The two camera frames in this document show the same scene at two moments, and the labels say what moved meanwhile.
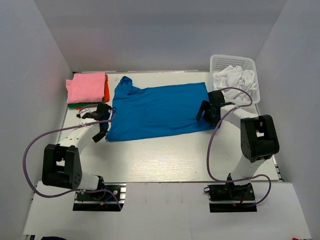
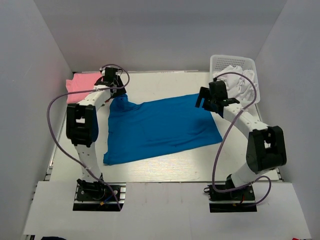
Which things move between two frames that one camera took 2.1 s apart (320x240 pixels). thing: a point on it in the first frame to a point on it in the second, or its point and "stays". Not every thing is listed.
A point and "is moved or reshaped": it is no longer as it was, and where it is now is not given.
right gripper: (206, 106) to (204, 93)
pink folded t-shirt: (85, 87) stays
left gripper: (96, 138) to (121, 89)
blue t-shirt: (155, 111) is moved or reshaped
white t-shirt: (234, 76) stays
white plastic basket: (217, 63) stays
